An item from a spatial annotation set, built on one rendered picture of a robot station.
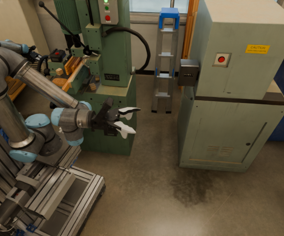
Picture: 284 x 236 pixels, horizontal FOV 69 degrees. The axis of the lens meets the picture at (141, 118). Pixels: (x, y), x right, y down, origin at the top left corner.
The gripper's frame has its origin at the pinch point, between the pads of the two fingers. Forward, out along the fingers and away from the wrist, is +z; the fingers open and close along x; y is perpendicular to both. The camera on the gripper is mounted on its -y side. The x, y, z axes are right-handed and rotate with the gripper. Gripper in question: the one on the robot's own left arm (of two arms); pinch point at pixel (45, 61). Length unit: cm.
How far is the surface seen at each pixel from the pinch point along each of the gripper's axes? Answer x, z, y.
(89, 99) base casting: 33, 49, -15
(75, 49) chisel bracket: 14.2, 23.4, -37.9
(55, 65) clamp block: 18.0, 14.0, -17.8
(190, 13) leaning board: -107, 106, -76
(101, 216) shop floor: 96, 102, 40
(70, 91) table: 41, 35, -22
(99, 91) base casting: 30, 54, -25
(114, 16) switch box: 28, 40, -83
